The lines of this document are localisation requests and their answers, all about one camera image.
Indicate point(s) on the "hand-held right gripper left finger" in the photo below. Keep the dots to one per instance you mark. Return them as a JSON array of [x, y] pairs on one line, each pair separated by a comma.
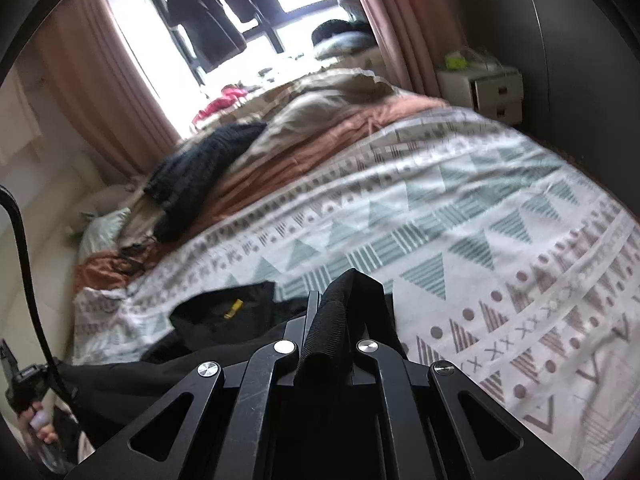
[[260, 390]]

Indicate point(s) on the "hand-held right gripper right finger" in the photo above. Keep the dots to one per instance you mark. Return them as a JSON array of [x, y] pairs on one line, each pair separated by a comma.
[[385, 390]]

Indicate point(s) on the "large black shirt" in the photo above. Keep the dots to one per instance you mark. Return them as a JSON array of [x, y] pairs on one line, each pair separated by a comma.
[[210, 320]]

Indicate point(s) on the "person's left hand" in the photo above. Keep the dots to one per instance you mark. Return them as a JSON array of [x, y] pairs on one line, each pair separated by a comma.
[[42, 427]]

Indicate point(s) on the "cream leather bed headboard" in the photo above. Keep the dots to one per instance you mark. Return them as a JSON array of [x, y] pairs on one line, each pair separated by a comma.
[[50, 240]]

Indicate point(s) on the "light green pillow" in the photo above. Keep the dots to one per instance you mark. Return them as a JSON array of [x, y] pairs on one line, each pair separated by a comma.
[[105, 230]]

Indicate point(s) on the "patterned white green blanket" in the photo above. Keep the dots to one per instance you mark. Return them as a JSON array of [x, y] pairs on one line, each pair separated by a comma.
[[400, 220]]

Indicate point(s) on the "black knit sweater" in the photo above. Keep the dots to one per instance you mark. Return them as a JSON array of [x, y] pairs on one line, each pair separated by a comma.
[[200, 170]]

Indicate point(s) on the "pink clothing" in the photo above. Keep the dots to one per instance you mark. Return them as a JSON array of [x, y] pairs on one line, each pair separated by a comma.
[[220, 102]]

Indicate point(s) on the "beige quilt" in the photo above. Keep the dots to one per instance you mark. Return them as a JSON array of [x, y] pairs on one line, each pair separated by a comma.
[[325, 100]]

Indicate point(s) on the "white nightstand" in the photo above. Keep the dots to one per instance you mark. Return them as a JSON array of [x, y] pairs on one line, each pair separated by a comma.
[[495, 92]]

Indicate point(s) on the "pink curtain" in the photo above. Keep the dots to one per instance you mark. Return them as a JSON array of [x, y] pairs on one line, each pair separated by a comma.
[[100, 70], [400, 20]]

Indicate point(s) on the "green item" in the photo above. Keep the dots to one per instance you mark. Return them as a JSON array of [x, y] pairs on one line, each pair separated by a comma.
[[456, 62]]

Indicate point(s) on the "pale pillow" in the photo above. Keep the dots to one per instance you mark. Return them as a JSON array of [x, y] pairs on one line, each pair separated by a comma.
[[345, 46]]

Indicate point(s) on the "clear plastic bag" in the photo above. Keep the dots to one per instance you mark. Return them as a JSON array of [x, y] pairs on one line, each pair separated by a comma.
[[482, 57]]

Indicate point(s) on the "black fuzzy item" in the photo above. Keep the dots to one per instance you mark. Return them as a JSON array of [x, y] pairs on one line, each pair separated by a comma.
[[335, 29]]

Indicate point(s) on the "long dark hanging coat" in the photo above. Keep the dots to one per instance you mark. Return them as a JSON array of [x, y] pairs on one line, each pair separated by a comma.
[[205, 20]]

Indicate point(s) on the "dark framed window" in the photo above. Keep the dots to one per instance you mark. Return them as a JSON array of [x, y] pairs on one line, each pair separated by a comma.
[[295, 12]]

